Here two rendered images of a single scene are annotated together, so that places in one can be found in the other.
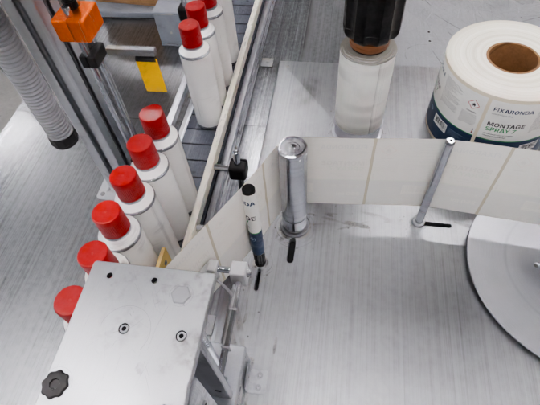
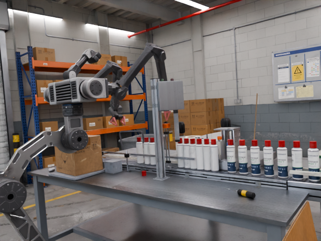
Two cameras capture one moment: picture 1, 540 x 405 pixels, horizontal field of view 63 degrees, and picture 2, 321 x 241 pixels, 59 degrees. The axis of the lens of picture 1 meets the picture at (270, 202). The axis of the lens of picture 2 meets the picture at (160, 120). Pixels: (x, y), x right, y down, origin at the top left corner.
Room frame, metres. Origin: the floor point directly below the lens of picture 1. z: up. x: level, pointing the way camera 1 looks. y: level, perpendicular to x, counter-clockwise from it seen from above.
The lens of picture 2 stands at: (-0.28, 1.96, 1.32)
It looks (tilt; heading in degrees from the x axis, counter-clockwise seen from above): 3 degrees down; 295
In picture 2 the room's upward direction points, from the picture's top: 4 degrees counter-clockwise
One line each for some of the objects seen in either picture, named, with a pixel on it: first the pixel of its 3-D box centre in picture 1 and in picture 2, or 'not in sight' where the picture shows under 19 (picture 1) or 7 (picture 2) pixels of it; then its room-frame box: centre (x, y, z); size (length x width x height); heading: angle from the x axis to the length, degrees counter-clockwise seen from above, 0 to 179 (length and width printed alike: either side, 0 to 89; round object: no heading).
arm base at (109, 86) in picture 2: not in sight; (107, 88); (0.79, 0.47, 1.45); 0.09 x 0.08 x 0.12; 162
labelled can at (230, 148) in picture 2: not in sight; (230, 156); (0.08, 0.23, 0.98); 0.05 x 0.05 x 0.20
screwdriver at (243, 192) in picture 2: not in sight; (238, 191); (0.00, 0.48, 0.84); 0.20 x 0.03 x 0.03; 151
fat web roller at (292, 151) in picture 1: (293, 190); not in sight; (0.37, -0.04, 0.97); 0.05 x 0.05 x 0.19
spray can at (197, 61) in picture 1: (200, 77); not in sight; (0.63, 0.10, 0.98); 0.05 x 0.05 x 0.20
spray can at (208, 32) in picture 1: (206, 58); (153, 151); (0.69, 0.09, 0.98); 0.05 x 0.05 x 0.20
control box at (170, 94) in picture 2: not in sight; (169, 95); (0.47, 0.23, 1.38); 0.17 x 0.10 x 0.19; 42
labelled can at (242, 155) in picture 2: not in sight; (242, 156); (0.00, 0.25, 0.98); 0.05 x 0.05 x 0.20
